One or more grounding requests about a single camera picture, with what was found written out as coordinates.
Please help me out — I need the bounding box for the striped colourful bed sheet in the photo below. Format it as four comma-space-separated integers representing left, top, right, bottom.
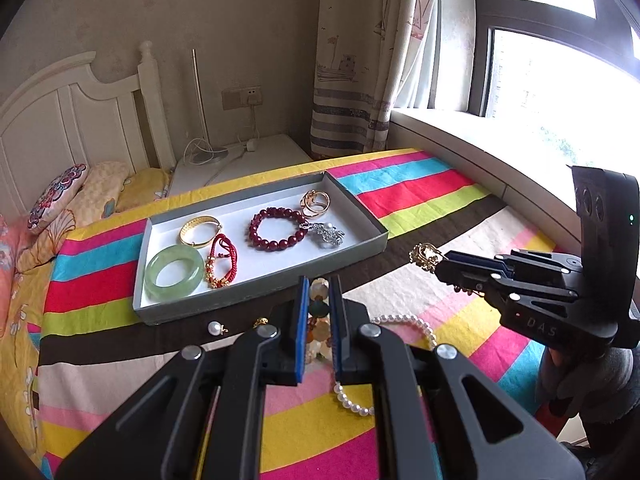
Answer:
0, 147, 561, 480

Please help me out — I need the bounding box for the thin white floor lamp pole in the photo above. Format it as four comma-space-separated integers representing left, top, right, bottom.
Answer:
191, 48, 209, 141

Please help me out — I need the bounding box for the dark red bead bracelet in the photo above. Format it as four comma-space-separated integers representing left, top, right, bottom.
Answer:
247, 206, 312, 253

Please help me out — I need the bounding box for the gold flower cuff bangle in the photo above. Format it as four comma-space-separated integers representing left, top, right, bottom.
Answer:
299, 190, 331, 219

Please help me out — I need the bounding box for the right hand grey glove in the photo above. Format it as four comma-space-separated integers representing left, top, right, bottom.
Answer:
536, 347, 639, 424

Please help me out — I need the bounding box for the gold chain charm piece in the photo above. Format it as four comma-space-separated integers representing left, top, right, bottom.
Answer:
409, 243, 445, 274

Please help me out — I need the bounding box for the green jade bangle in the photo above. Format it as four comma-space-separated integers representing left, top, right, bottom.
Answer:
143, 245, 204, 302

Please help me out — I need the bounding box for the white window sill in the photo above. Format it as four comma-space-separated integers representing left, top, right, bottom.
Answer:
387, 107, 601, 256

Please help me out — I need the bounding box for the multicolour agate bead bracelet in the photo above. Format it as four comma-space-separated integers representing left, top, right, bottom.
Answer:
302, 276, 335, 366

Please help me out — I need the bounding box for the large pearl earring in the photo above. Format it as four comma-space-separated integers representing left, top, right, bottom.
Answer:
207, 321, 229, 337

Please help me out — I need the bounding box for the grey cardboard tray box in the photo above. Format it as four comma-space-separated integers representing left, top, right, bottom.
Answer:
132, 171, 388, 325

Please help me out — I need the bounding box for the striped printed curtain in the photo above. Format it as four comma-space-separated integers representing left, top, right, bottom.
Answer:
310, 0, 435, 158

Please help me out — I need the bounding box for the yellow textured pillow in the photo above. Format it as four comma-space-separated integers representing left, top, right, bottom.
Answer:
15, 162, 129, 273

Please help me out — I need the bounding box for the white wooden headboard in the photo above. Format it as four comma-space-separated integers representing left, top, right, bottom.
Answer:
1, 40, 177, 221

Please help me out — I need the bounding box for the wall power socket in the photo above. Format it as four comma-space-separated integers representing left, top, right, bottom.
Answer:
221, 86, 262, 110

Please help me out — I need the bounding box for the white pearl necklace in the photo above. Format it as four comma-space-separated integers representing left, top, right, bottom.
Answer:
332, 312, 440, 417

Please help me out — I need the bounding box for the white charging cable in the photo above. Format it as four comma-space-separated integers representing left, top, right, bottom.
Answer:
181, 104, 262, 166

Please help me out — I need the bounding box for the embroidered patterned pillow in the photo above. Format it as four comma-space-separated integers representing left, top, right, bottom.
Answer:
27, 164, 89, 235

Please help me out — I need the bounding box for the folded pink floral quilt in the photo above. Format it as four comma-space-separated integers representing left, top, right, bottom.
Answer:
0, 217, 26, 334

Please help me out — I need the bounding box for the silver flower brooch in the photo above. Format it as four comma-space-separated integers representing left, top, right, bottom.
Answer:
307, 222, 345, 247

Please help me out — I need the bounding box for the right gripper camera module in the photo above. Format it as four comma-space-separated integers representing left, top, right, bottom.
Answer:
572, 166, 639, 320

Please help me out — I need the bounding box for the gold filigree bangle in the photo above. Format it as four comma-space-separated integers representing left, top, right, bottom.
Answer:
178, 216, 222, 249

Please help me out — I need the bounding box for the red cord gold charm bracelet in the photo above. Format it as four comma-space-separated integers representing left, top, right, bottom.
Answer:
203, 232, 240, 290

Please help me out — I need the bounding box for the white bedside table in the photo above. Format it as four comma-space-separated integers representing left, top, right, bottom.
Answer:
168, 134, 311, 196

